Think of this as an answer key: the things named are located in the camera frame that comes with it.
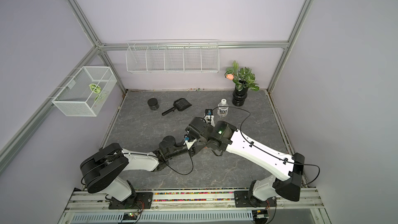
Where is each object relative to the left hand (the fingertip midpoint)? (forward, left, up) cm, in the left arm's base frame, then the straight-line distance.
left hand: (205, 140), depth 78 cm
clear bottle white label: (+17, -12, 0) cm, 21 cm away
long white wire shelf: (+53, +17, +15) cm, 58 cm away
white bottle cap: (+20, -12, +6) cm, 24 cm away
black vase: (+33, -26, -7) cm, 43 cm away
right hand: (-1, +1, +8) cm, 8 cm away
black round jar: (+37, +35, -12) cm, 52 cm away
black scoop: (+35, +16, -12) cm, 40 cm away
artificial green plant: (+32, -24, +13) cm, 41 cm away
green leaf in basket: (+25, +54, +15) cm, 62 cm away
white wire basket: (+27, +62, +12) cm, 69 cm away
